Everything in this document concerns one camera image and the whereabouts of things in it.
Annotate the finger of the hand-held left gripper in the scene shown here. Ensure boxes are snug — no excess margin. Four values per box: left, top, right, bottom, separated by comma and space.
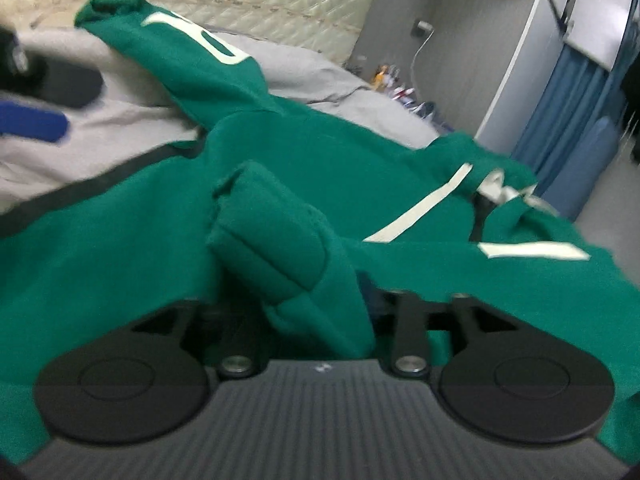
0, 100, 69, 146

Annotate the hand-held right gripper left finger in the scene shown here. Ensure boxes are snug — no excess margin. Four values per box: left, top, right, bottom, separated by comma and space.
131, 299, 271, 378

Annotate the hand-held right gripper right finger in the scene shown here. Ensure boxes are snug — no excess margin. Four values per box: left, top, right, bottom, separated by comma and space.
362, 287, 516, 380

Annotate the green hoodie with white print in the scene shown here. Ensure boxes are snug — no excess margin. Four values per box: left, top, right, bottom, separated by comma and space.
0, 0, 640, 466

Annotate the cream quilted headboard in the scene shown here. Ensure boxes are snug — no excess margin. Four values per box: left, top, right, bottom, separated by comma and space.
0, 0, 386, 63

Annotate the blue curtain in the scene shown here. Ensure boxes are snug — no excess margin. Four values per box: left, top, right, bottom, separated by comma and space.
512, 42, 612, 197

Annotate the grey duvet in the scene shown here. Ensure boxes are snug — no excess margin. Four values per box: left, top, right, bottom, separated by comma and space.
0, 27, 446, 211

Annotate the white charger cable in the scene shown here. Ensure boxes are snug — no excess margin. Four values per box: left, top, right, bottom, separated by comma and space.
409, 35, 434, 92

